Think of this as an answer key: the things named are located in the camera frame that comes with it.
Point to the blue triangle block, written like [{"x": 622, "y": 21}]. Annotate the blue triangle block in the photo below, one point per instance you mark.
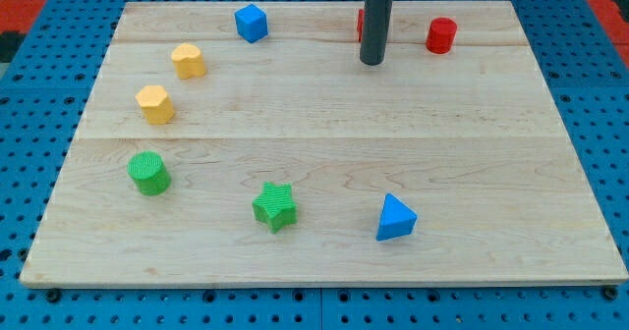
[{"x": 396, "y": 219}]

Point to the green star block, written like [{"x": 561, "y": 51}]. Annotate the green star block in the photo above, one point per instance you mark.
[{"x": 275, "y": 206}]

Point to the light wooden board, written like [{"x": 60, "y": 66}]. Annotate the light wooden board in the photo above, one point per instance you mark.
[{"x": 471, "y": 140}]

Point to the red block behind stick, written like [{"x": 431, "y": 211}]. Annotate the red block behind stick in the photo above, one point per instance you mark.
[{"x": 360, "y": 24}]

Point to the blue cube block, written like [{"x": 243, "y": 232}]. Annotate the blue cube block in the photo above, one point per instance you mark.
[{"x": 251, "y": 23}]

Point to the yellow heart block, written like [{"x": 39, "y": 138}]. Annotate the yellow heart block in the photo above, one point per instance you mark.
[{"x": 188, "y": 61}]

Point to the yellow hexagon block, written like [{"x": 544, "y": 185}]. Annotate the yellow hexagon block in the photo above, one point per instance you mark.
[{"x": 155, "y": 104}]

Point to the green cylinder block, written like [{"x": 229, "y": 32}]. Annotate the green cylinder block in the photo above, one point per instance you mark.
[{"x": 148, "y": 172}]

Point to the red cylinder block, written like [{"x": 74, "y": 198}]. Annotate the red cylinder block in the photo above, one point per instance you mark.
[{"x": 441, "y": 35}]

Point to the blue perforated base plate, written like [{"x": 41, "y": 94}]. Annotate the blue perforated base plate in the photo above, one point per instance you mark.
[{"x": 43, "y": 94}]

